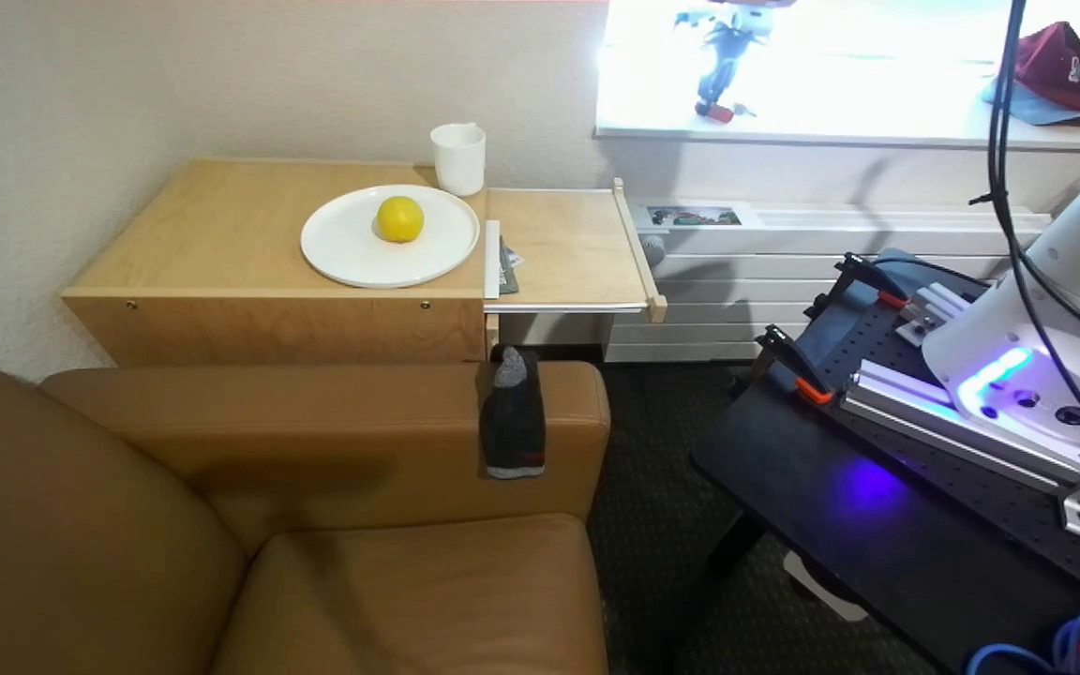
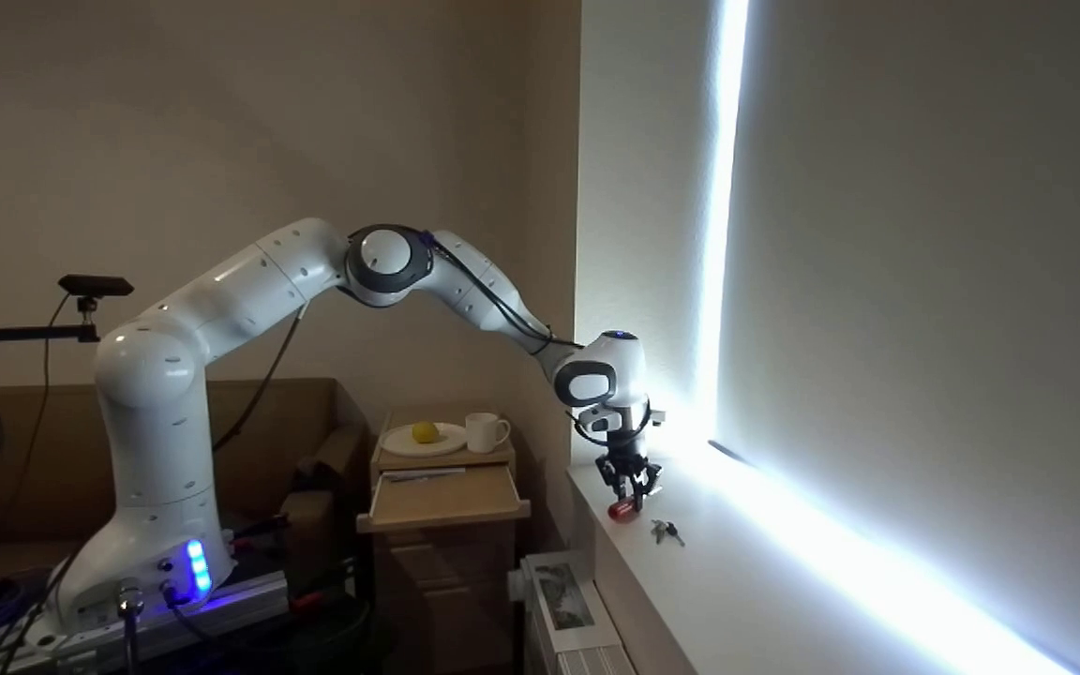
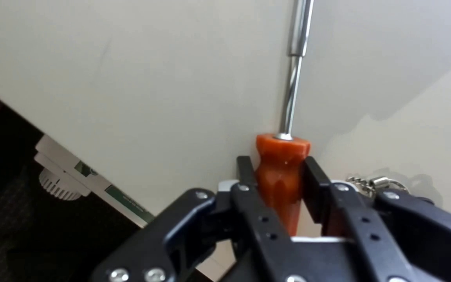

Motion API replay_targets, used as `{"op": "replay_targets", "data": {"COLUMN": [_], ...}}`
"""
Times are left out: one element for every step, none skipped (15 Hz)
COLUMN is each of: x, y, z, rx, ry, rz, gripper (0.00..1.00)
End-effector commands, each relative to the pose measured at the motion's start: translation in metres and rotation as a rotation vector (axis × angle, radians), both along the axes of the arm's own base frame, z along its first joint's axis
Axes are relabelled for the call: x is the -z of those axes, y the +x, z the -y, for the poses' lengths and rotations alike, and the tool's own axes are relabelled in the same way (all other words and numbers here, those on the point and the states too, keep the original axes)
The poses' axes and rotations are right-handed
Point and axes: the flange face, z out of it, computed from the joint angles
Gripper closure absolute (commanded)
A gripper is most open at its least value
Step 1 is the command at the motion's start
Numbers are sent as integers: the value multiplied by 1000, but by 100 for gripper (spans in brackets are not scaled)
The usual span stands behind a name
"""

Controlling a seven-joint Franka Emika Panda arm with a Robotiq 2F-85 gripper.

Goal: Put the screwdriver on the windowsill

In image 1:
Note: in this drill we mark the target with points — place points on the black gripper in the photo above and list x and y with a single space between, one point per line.
732 22

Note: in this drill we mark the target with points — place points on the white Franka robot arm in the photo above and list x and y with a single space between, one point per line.
1065 286

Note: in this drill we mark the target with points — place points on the white windowsill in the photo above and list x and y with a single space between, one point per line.
840 114

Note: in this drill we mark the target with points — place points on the colourful sticker on air conditioner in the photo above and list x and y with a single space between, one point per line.
690 215

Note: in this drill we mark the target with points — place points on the wooden pull-out shelf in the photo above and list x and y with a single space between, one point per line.
564 246

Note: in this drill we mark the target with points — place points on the orange and black bar clamp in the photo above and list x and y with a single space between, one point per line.
804 376
880 286

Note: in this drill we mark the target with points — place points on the white mug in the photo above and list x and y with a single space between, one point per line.
457 162

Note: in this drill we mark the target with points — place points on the red baseball cap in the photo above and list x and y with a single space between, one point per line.
1055 61

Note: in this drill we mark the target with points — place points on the yellow lemon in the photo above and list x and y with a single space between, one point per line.
397 219

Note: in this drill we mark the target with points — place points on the white round plate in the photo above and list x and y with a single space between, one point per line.
354 250

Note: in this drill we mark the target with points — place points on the black robot table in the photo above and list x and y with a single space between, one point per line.
891 536

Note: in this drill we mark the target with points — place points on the white flat floor object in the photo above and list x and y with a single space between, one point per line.
824 586

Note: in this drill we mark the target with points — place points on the wooden side table cabinet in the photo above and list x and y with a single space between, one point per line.
214 225

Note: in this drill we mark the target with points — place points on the brown leather armchair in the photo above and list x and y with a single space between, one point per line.
376 600

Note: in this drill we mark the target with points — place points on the white wall air conditioner unit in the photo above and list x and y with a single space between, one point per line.
751 286

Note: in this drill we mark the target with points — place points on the aluminium mounting rail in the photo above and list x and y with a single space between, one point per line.
939 419

